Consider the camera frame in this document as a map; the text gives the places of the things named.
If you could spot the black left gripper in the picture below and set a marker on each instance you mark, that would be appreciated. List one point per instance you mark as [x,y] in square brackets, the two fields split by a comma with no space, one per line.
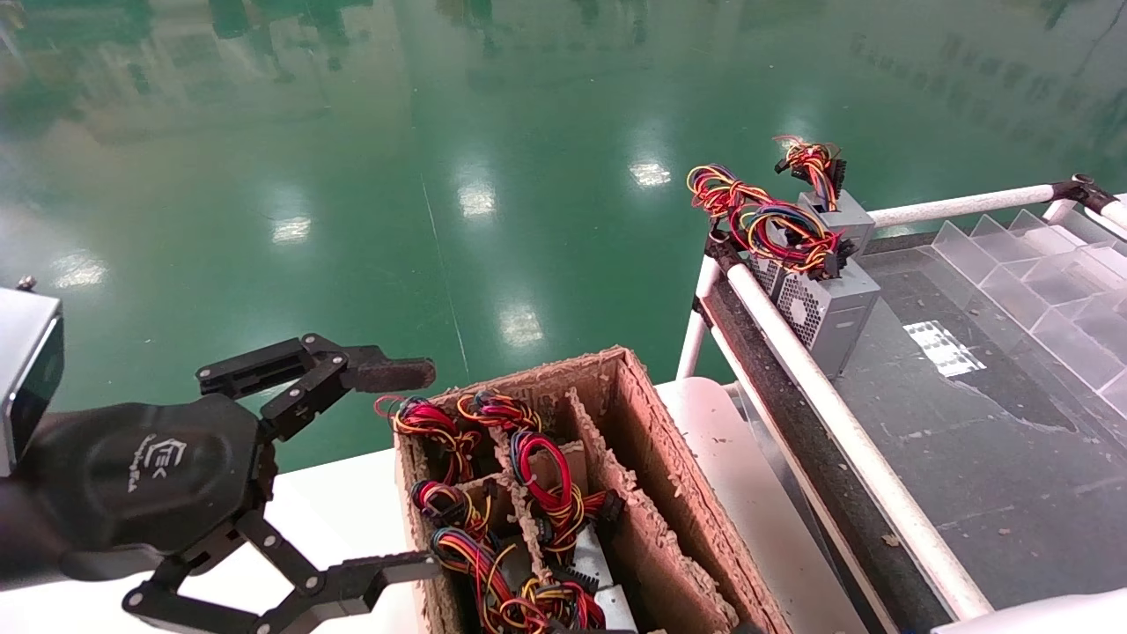
[167,475]

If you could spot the clear acrylic divider tray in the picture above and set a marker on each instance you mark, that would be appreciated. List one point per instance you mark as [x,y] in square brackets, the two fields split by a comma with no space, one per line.
[1057,291]

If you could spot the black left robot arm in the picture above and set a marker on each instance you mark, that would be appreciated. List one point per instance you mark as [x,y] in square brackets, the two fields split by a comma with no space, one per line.
[18,537]

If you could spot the brown cardboard divider box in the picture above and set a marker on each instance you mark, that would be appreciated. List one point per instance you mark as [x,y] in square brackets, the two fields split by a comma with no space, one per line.
[669,493]

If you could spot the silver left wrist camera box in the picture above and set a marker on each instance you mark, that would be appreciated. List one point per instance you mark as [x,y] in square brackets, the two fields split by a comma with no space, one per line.
[22,352]

